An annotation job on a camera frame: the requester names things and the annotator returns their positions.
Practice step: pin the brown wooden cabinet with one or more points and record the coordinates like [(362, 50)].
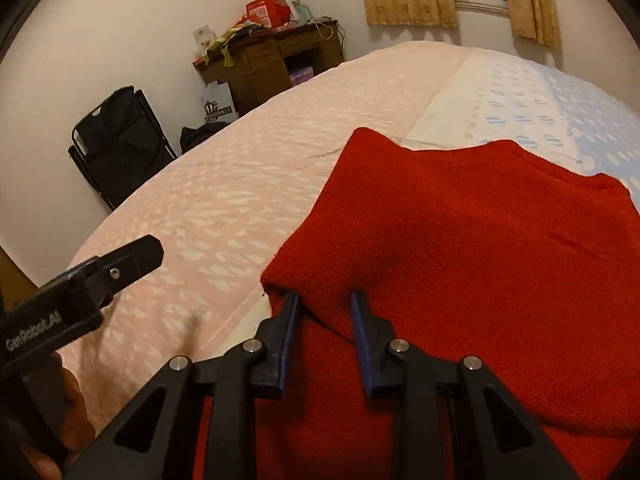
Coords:
[(15, 275)]

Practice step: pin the narrow yellow patterned curtain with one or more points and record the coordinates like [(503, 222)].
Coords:
[(530, 0)]

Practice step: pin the person's left hand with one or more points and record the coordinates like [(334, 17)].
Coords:
[(75, 410)]

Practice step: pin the black folding chair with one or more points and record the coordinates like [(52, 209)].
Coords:
[(120, 145)]

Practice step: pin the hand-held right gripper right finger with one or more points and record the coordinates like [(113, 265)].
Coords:
[(360, 340)]

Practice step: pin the white paper bag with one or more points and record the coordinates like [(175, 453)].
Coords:
[(217, 105)]

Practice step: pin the brown wooden desk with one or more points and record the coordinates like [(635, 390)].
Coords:
[(260, 70)]

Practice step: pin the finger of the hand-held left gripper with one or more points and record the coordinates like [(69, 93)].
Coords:
[(132, 260)]

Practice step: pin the pastel polka dot bed blanket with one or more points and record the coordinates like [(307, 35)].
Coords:
[(225, 185)]

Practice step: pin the red knitted sweater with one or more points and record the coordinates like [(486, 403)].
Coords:
[(450, 260)]

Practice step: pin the black bag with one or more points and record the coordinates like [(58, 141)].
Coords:
[(200, 137)]

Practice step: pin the pink box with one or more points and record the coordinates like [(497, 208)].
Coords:
[(301, 77)]

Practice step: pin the colourful striped cloth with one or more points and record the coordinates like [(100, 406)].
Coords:
[(230, 40)]

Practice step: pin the white printed box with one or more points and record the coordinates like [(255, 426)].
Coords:
[(204, 39)]

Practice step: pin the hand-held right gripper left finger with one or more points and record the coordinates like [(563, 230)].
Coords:
[(287, 340)]

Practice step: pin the red gift bag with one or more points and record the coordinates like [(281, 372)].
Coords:
[(265, 12)]

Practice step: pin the pale teal bag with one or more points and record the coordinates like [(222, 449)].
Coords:
[(302, 11)]

